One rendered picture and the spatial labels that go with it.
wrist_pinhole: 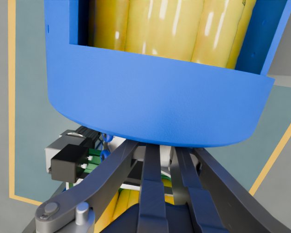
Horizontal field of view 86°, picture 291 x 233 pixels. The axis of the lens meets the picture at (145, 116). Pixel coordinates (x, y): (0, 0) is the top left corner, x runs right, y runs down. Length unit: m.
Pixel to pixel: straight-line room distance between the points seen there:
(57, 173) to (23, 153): 1.60
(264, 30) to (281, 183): 1.92
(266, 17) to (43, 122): 1.73
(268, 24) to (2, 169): 2.40
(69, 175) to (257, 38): 0.50
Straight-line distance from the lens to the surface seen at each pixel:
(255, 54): 0.28
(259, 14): 0.31
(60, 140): 0.72
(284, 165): 2.02
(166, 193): 0.50
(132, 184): 0.39
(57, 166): 0.49
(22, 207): 2.60
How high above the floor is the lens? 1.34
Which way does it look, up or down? 72 degrees down
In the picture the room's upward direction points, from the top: 167 degrees counter-clockwise
